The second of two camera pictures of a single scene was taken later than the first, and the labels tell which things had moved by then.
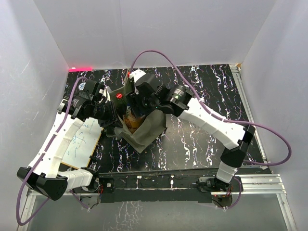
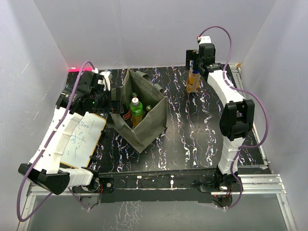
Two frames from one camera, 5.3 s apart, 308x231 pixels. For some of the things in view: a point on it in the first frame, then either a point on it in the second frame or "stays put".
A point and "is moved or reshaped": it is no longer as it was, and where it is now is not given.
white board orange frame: x=83 y=143 stays put
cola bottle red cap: x=119 y=96 is moved or reshaped
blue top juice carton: x=131 y=121 → x=194 y=81
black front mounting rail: x=181 y=186 stays put
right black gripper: x=134 y=100 → x=192 y=55
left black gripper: x=113 y=120 → x=115 y=105
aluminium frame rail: x=265 y=184 stays put
